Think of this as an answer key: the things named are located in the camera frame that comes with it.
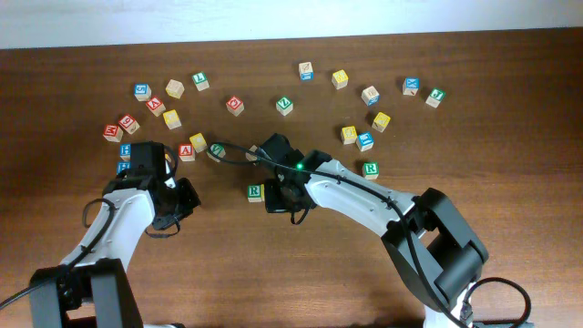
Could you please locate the red M block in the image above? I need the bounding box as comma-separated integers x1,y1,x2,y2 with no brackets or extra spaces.
103,124,123,142

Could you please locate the red A block lower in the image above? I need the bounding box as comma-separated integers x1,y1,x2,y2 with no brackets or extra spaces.
179,143,196,162

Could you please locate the green L block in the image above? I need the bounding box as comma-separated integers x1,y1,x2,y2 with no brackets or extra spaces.
192,72,210,91

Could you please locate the green Z block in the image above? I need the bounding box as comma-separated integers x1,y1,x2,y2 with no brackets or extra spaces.
276,97,293,116

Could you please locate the blue block far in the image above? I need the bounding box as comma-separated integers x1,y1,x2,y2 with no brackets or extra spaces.
298,62,313,81

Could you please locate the yellow M block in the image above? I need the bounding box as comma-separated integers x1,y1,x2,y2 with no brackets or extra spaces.
332,69,349,89

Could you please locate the yellow C block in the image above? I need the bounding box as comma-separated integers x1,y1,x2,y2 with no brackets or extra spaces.
189,133,208,153

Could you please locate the red Q block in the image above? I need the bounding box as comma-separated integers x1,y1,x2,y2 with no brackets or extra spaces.
226,96,244,117

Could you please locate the yellow E block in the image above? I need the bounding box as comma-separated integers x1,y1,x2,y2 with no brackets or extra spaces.
341,126,358,145

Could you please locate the green V block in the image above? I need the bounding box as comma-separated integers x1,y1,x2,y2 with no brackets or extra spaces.
207,143,226,162

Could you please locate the blue 5 block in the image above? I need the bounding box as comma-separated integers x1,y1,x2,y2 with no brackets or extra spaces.
133,83,152,102

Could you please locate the red A block upper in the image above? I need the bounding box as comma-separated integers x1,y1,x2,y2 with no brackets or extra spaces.
146,97,167,117

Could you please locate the blue L block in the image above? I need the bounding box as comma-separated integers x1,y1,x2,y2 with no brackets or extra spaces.
356,132,374,152

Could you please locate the yellow X block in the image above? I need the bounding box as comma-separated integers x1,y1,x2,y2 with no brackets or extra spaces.
163,109,181,129

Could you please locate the green J block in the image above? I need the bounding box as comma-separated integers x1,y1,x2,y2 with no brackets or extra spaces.
425,87,446,108

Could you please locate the yellow 8 block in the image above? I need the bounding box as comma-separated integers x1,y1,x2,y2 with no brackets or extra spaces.
166,79,185,99

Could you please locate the red 9 block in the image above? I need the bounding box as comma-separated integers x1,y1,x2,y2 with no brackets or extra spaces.
118,114,139,134

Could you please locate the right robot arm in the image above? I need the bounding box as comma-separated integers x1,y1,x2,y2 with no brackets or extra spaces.
257,134,488,327

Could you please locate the blue H block lower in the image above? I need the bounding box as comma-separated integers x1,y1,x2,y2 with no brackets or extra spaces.
117,161,130,174

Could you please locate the blue X block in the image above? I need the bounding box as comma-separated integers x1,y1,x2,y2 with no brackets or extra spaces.
402,77,420,96

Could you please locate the yellow block right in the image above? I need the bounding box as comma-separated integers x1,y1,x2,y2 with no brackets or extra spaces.
372,112,391,132

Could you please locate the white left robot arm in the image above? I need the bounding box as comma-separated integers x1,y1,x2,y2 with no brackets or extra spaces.
29,141,200,328

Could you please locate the blue D block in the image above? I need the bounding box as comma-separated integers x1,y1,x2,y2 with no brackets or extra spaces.
361,86,380,106

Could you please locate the red a block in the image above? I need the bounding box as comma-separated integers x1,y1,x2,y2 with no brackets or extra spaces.
146,97,167,117
179,143,196,162

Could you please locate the green r block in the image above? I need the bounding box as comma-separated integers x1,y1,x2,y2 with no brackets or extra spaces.
247,184,265,203
362,162,380,179

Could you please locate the blue h block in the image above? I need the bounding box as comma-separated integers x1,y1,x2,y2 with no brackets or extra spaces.
119,144,131,161
117,161,130,174

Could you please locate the blue P block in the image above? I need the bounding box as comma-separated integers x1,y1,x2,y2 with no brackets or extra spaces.
245,145,258,165

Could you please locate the blue H block upper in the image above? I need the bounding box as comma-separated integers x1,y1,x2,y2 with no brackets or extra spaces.
119,144,131,161

